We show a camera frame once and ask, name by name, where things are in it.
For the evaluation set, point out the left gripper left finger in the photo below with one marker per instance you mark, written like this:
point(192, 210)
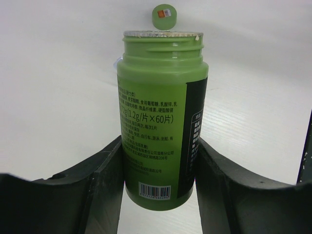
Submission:
point(84, 199)

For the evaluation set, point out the green pill bottle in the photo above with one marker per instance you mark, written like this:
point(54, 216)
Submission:
point(162, 80)

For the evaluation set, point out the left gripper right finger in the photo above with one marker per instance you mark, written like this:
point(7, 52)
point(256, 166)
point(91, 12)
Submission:
point(234, 200)

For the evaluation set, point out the green bottle cap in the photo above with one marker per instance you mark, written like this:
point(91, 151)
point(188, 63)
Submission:
point(164, 17)

